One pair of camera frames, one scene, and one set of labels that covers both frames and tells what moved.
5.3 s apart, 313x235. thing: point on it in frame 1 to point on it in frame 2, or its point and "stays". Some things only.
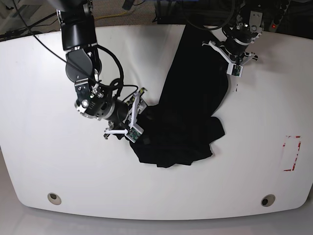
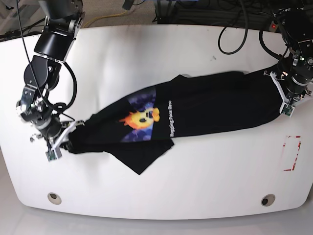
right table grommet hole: (268, 200) stays
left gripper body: (94, 102) to (34, 108)
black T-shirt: (181, 128) to (137, 127)
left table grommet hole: (54, 198) stays
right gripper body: (238, 38) to (294, 81)
